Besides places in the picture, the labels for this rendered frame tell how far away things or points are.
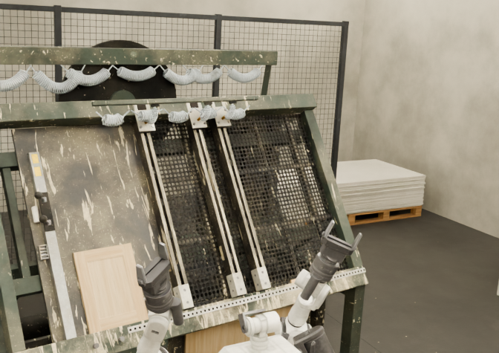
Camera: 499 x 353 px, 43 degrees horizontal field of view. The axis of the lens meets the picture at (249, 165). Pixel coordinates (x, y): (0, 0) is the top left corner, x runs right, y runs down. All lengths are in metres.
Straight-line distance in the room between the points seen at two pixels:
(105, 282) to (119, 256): 0.16
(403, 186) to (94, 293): 5.72
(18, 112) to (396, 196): 5.83
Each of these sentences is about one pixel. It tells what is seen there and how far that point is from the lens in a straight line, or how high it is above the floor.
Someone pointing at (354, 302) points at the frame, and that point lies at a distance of 4.21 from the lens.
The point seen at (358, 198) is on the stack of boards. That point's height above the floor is 0.35.
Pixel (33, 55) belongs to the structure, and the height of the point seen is 2.15.
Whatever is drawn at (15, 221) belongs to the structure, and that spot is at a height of 1.38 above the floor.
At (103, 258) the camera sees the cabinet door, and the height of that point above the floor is 1.19.
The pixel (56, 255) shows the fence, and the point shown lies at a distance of 3.27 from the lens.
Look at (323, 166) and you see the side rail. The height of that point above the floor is 1.49.
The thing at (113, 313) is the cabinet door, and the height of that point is 0.95.
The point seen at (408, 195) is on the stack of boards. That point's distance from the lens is 8.49.
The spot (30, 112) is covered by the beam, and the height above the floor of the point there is 1.90.
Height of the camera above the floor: 2.41
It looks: 13 degrees down
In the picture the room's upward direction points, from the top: 3 degrees clockwise
